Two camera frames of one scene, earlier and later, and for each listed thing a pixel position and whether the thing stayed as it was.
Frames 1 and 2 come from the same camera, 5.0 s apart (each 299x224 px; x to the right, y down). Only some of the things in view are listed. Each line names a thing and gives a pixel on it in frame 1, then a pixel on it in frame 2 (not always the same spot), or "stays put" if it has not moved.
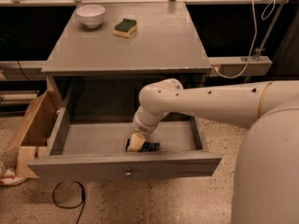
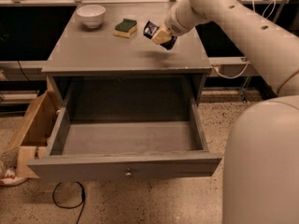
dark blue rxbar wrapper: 147,147 → 149,29
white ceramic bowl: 91,15 stays put
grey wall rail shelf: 240,65 stays put
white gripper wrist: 142,128 → 172,24
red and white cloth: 9,178 stays put
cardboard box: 31,140 stays put
